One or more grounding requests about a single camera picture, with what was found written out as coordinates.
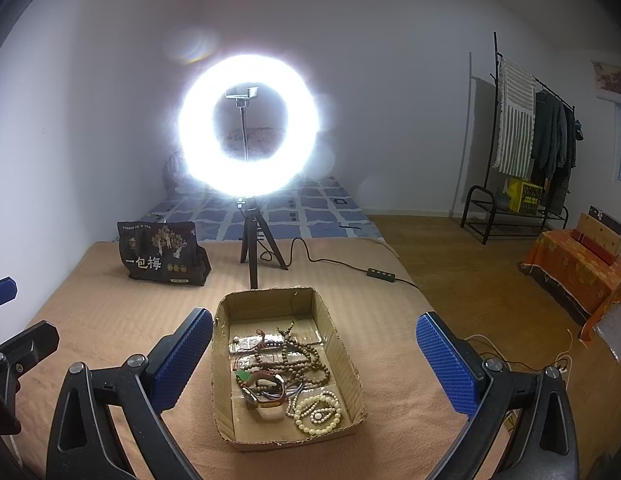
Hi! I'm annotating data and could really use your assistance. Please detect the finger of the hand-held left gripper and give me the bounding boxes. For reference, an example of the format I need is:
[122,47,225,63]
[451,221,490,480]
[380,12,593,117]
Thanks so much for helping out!
[0,322,60,401]
[0,276,18,311]

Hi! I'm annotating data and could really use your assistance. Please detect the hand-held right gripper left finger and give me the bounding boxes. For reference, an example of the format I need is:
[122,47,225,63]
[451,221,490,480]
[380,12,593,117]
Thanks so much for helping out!
[45,307,214,480]

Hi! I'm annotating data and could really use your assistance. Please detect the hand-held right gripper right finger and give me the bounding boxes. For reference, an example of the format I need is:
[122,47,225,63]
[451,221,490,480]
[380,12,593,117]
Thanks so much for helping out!
[417,311,581,480]

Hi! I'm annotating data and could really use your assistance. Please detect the green pendant with red cord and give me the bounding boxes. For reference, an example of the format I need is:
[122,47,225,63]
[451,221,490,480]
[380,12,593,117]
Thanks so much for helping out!
[232,329,271,385]

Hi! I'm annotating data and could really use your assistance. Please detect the red strap wristwatch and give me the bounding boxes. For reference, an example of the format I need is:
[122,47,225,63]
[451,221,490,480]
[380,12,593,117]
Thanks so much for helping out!
[239,370,304,413]

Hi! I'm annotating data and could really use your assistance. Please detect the cardboard box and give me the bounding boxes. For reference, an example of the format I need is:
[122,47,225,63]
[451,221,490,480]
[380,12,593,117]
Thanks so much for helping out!
[211,286,367,447]

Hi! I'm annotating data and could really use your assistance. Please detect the brown bead necklace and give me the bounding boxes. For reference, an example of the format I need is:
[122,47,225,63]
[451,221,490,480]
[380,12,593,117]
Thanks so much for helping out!
[230,322,332,389]

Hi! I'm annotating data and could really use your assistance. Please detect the pale bead bracelet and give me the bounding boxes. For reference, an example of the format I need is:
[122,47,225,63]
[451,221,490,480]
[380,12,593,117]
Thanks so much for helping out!
[286,392,345,435]

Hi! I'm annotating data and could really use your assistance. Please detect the tan blanket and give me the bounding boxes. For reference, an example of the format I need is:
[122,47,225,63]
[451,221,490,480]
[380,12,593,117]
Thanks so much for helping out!
[10,237,511,480]

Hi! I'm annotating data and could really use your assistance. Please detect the black printed bag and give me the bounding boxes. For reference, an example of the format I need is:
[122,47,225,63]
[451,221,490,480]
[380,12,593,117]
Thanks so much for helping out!
[116,220,212,287]

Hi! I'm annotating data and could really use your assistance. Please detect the black tripod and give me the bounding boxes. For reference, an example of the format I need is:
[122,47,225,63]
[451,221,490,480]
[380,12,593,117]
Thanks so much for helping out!
[225,87,286,289]

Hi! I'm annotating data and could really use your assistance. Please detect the orange cloth covered table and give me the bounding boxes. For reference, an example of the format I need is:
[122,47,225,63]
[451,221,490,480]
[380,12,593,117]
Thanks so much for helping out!
[521,230,621,347]

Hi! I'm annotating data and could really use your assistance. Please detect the black coat rack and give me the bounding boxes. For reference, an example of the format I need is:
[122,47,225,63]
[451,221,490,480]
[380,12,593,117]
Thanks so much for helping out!
[461,32,577,246]

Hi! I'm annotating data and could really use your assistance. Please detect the silver plastic bag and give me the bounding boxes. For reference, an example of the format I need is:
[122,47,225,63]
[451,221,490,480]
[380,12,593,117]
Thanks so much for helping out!
[593,302,621,363]

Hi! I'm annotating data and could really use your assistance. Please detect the red flat box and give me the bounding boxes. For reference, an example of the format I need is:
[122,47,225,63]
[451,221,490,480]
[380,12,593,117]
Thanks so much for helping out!
[573,232,617,267]

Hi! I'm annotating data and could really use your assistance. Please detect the yellow box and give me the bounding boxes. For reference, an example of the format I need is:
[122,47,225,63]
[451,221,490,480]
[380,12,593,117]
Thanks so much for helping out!
[507,178,544,216]

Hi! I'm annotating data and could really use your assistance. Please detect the beige wooden box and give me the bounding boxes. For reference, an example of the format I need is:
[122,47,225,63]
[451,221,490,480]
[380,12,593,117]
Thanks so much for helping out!
[577,205,621,261]

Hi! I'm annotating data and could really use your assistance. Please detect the blue checked bed sheet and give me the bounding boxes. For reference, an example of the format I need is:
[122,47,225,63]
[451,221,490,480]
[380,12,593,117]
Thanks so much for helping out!
[140,175,386,247]

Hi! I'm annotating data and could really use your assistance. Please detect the dark hanging garment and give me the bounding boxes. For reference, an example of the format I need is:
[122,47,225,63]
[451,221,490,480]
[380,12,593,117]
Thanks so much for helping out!
[561,105,585,213]

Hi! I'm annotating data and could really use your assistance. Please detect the grey hanging jacket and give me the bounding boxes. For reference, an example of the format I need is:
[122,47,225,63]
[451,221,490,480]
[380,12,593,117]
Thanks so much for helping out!
[531,94,569,182]

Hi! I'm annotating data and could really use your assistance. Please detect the striped towel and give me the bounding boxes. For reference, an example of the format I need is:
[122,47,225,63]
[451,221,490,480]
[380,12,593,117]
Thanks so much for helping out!
[493,57,536,176]

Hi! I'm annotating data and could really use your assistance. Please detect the wall poster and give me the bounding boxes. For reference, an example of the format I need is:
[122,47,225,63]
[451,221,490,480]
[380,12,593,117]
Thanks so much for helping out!
[593,60,621,102]

